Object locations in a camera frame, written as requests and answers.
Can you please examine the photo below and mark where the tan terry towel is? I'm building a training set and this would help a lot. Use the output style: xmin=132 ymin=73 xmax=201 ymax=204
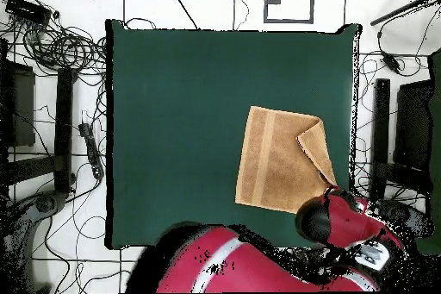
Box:
xmin=234 ymin=105 xmax=339 ymax=215

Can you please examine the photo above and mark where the dark flat panel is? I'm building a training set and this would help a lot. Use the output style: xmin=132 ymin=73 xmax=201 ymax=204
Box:
xmin=0 ymin=60 xmax=36 ymax=147
xmin=393 ymin=79 xmax=434 ymax=172

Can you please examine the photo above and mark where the dark green table cloth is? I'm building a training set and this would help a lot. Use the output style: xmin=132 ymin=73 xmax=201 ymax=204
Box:
xmin=104 ymin=18 xmax=363 ymax=252

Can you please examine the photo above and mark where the black power strip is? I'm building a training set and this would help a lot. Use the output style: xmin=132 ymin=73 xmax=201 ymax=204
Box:
xmin=78 ymin=122 xmax=105 ymax=180

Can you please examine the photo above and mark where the black stand leg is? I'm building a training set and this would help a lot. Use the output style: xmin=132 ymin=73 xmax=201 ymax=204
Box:
xmin=370 ymin=78 xmax=392 ymax=201
xmin=53 ymin=67 xmax=75 ymax=195

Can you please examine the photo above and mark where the black swivel chair base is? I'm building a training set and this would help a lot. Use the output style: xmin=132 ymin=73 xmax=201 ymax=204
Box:
xmin=6 ymin=190 xmax=68 ymax=226
xmin=376 ymin=197 xmax=434 ymax=240

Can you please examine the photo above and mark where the black power adapter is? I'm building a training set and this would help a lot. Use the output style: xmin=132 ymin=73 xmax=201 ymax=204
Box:
xmin=381 ymin=51 xmax=401 ymax=75

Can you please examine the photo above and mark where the black tripod pole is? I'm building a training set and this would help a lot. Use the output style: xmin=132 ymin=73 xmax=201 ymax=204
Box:
xmin=370 ymin=0 xmax=441 ymax=27

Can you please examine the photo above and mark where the grey rectangular floor frame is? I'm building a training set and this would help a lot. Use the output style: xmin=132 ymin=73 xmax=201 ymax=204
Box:
xmin=264 ymin=0 xmax=315 ymax=25

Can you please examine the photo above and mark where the black coiled cable tangle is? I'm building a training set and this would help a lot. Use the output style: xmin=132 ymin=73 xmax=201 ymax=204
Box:
xmin=20 ymin=24 xmax=106 ymax=75

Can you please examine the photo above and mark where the black network switch box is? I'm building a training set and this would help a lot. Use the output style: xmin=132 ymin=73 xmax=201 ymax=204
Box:
xmin=4 ymin=0 xmax=53 ymax=27

